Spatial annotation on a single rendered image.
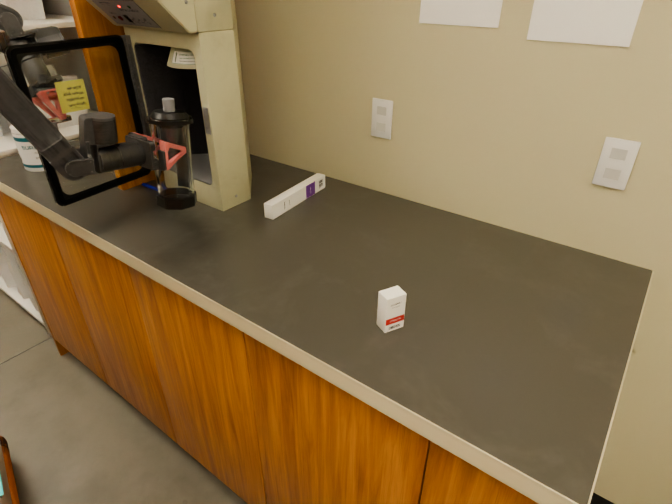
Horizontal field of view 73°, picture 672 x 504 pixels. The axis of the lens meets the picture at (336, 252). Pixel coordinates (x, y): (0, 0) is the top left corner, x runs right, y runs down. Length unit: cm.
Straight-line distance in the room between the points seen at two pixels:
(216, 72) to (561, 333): 100
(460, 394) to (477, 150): 73
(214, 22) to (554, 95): 83
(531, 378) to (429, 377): 17
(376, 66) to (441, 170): 35
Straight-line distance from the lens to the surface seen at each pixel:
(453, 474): 87
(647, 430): 162
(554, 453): 78
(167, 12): 120
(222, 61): 129
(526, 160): 129
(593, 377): 92
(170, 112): 121
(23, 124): 108
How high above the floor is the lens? 153
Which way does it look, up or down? 31 degrees down
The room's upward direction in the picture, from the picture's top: straight up
